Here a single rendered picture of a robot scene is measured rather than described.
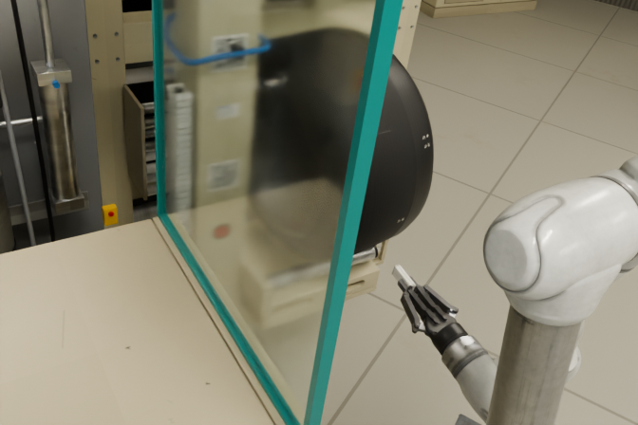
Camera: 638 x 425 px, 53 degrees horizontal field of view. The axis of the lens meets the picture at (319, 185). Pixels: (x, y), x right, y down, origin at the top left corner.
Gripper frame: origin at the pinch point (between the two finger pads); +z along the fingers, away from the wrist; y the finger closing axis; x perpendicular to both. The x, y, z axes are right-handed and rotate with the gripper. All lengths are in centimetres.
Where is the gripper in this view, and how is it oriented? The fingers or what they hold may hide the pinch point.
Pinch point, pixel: (403, 279)
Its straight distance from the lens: 155.6
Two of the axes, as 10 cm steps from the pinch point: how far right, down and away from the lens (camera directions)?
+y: -8.5, 2.0, -4.8
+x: -1.9, 7.4, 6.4
